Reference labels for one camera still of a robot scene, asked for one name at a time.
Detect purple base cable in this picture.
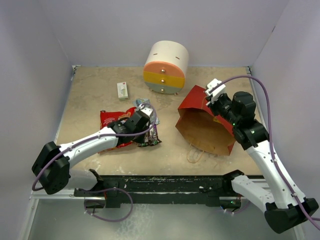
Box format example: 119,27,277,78
83,187,134,222
223,201,251,216

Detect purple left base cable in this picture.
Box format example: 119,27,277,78
83,187,134,222

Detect red brown paper bag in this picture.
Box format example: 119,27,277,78
175,85,236,164

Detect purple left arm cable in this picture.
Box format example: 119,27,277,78
31,102,158,192

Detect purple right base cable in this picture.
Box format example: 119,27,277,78
223,201,251,216

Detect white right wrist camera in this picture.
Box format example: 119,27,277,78
204,78,226,105

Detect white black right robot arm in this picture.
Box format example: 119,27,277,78
205,90,319,234

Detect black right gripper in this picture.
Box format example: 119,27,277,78
206,92,240,126

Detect round white mini drawer chest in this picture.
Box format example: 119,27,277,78
143,40,189,95

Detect red candy snack bag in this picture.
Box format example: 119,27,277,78
98,106,136,155

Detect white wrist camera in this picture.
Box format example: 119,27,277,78
204,78,226,105
138,103,154,119

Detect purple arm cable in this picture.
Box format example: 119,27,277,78
211,74,320,223
31,102,158,192

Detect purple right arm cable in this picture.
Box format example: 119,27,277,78
211,74,320,223

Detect small white green box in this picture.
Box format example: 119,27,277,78
116,82,129,101

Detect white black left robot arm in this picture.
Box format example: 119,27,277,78
31,107,154,196

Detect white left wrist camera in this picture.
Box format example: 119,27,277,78
138,103,154,119

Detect silver foil snack packet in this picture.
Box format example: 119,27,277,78
151,116,160,125

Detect dark brown candy packet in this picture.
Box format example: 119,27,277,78
137,125,162,148

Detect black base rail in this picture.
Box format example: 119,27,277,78
74,170,242,210

